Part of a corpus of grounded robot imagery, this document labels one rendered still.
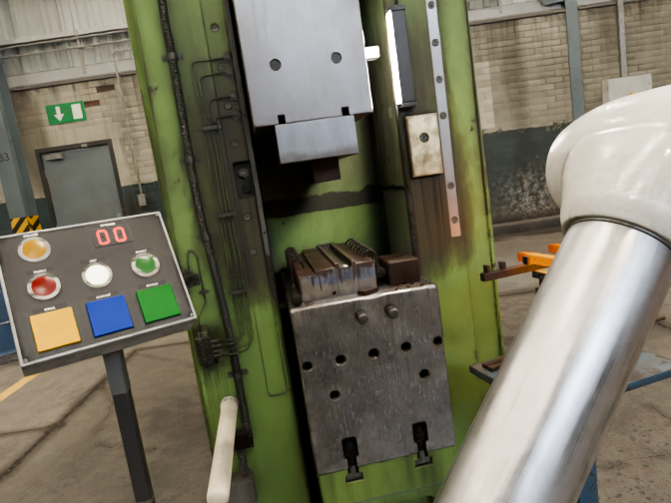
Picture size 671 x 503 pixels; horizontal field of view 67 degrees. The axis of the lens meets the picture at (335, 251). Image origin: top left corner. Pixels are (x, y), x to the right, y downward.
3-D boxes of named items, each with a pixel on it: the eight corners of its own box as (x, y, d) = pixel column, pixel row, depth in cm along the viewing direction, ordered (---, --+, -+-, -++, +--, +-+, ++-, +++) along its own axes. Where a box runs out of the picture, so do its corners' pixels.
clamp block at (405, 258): (421, 280, 135) (418, 256, 134) (390, 286, 134) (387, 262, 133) (408, 272, 147) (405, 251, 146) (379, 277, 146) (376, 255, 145)
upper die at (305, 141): (358, 153, 128) (353, 114, 127) (280, 164, 125) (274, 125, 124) (335, 161, 169) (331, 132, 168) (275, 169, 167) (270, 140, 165)
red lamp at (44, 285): (55, 295, 101) (50, 274, 101) (31, 300, 101) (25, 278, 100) (61, 292, 104) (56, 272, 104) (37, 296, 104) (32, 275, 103)
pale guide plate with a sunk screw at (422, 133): (443, 173, 144) (436, 112, 142) (413, 177, 143) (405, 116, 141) (440, 173, 146) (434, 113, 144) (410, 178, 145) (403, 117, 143)
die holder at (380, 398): (456, 445, 136) (437, 283, 129) (317, 476, 131) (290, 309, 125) (399, 369, 191) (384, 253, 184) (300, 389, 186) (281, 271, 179)
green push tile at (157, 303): (181, 313, 110) (170, 282, 113) (146, 322, 106) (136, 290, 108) (180, 316, 112) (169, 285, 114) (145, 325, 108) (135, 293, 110)
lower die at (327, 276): (377, 288, 133) (372, 256, 132) (302, 301, 131) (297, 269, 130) (348, 263, 175) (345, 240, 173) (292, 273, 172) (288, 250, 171)
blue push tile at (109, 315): (133, 325, 105) (123, 293, 107) (95, 336, 101) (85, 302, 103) (133, 328, 107) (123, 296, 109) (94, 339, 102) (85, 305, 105)
